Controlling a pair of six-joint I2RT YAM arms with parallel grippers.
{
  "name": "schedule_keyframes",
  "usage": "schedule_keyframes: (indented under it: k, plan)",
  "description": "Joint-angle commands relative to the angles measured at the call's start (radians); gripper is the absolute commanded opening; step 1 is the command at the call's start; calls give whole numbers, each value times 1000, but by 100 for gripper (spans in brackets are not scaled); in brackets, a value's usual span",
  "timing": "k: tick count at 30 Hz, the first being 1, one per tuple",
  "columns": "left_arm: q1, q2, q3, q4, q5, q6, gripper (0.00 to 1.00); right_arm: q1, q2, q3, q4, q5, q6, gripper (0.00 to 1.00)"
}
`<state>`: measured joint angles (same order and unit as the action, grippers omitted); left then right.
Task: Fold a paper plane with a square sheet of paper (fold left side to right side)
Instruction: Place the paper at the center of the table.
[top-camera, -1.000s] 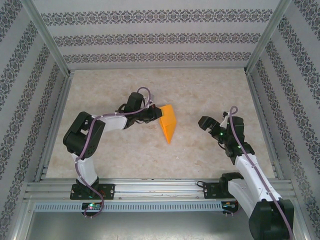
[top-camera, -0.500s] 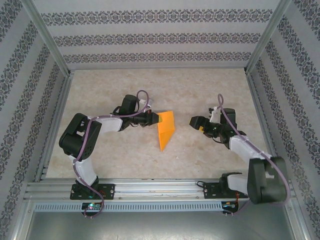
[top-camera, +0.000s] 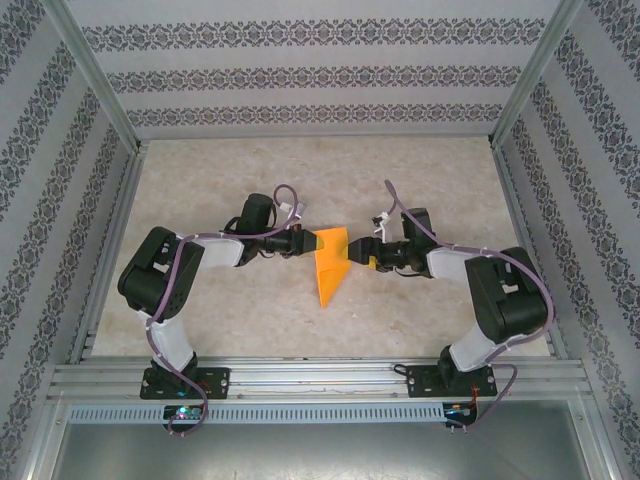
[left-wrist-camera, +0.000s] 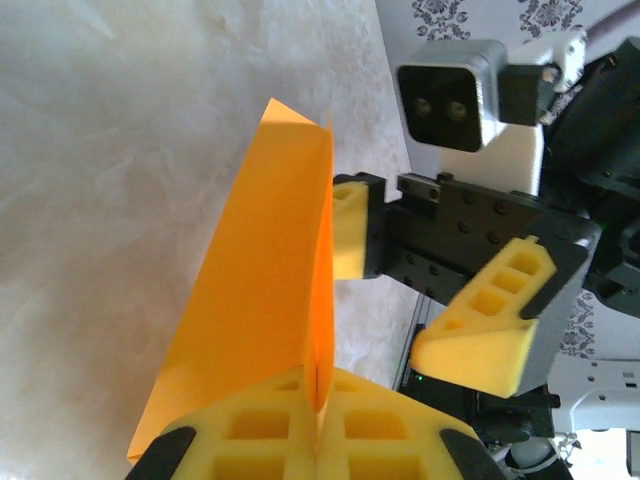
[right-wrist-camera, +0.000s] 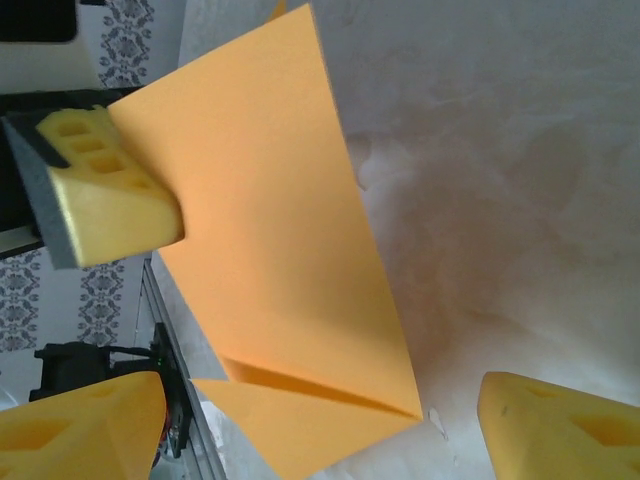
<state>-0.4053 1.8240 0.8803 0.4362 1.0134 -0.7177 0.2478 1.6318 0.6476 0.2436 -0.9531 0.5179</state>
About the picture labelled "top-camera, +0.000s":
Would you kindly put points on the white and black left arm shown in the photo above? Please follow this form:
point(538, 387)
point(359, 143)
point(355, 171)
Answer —
point(170, 345)

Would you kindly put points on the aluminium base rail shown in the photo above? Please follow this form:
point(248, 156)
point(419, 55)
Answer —
point(320, 380)

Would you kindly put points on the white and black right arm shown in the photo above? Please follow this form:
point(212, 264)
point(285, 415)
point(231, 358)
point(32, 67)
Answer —
point(475, 350)

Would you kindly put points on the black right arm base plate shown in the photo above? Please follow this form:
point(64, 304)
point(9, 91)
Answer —
point(420, 382)

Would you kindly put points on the aluminium frame post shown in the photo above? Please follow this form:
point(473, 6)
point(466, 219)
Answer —
point(90, 65)
point(539, 65)

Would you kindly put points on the aluminium wall-foot rail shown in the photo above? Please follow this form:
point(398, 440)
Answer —
point(315, 136)

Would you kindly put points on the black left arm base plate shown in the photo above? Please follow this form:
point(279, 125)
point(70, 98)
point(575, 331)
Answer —
point(220, 382)

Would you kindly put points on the grey metal sheet tray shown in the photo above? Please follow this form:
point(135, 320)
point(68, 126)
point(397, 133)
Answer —
point(320, 455)

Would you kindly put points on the orange paper sheet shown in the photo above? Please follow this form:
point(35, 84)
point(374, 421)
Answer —
point(332, 280)

